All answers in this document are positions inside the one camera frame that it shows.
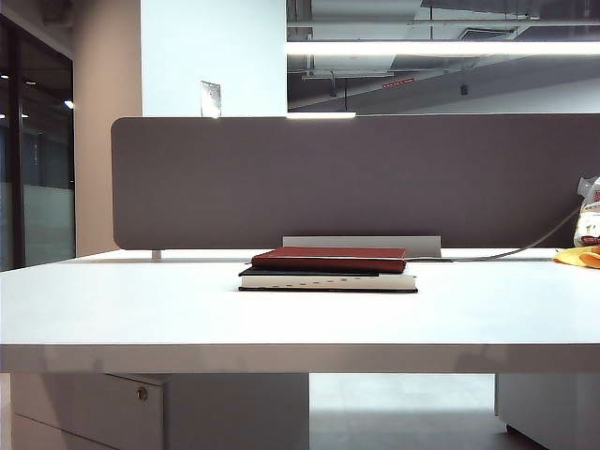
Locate red leather-bound book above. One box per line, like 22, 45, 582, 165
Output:
250, 246, 408, 276

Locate black hardcover book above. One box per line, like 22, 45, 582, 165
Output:
237, 265, 419, 294

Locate grey desk divider panel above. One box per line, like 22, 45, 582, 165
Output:
111, 113, 600, 251

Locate short ceiling light strip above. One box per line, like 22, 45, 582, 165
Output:
286, 111, 357, 120

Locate long ceiling light strip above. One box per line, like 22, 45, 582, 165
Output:
286, 40, 600, 56

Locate dark glass partition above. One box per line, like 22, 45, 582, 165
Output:
0, 13, 76, 272

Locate ceiling air vent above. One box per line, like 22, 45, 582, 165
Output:
457, 26, 521, 41

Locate white drawer cabinet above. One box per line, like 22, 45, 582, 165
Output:
9, 373, 310, 450

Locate yellow cloth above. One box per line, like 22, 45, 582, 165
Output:
551, 244, 600, 269

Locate clear plastic snack bag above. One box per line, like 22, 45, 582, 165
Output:
572, 173, 600, 248

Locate white side cabinet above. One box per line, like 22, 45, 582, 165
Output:
495, 373, 600, 450

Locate silver wall plate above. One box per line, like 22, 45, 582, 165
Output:
200, 80, 222, 118

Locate grey cable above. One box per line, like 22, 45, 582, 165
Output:
405, 205, 582, 263

